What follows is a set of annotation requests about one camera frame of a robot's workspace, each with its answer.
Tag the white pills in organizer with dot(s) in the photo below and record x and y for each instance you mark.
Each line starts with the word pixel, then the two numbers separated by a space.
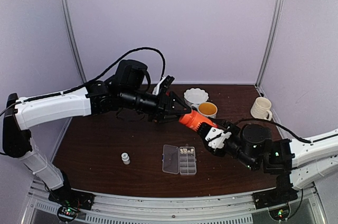
pixel 187 150

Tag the front aluminium rail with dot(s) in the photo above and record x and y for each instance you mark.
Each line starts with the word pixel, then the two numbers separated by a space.
pixel 232 208

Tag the cream ribbed mug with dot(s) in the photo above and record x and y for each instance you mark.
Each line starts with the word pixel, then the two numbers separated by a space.
pixel 261 109

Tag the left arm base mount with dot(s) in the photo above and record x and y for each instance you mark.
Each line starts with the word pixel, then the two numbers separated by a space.
pixel 77 200

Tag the white scalloped bowl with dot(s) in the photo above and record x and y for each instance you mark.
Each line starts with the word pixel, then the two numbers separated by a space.
pixel 195 96

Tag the left aluminium frame post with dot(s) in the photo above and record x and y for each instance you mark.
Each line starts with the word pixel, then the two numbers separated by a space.
pixel 72 40

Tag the clear plastic pill organizer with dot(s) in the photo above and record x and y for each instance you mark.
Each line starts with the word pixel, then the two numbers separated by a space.
pixel 173 162

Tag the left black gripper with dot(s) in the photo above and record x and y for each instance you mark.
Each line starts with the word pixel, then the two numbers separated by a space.
pixel 163 110

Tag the orange pill bottle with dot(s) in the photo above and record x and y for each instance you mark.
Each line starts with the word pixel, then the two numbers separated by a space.
pixel 193 120

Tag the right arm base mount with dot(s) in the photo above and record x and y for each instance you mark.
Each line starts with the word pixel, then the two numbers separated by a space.
pixel 273 197

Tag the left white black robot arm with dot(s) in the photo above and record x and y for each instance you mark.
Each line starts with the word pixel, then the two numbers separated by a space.
pixel 122 90

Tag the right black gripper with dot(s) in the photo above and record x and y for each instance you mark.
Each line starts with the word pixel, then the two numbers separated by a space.
pixel 224 124

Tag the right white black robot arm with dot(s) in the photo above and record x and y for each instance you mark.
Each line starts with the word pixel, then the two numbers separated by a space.
pixel 295 162

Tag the patterned mug yellow inside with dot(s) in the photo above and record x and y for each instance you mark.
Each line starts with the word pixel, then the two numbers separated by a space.
pixel 206 109

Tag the small white bottle left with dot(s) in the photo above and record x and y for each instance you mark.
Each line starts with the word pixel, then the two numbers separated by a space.
pixel 125 158

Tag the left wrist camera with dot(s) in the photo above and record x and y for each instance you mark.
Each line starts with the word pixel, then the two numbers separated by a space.
pixel 163 85

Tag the aluminium frame post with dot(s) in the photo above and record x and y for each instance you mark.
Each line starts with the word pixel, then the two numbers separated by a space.
pixel 278 7
pixel 72 40

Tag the right aluminium frame post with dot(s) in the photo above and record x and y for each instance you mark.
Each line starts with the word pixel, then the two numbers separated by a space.
pixel 278 7

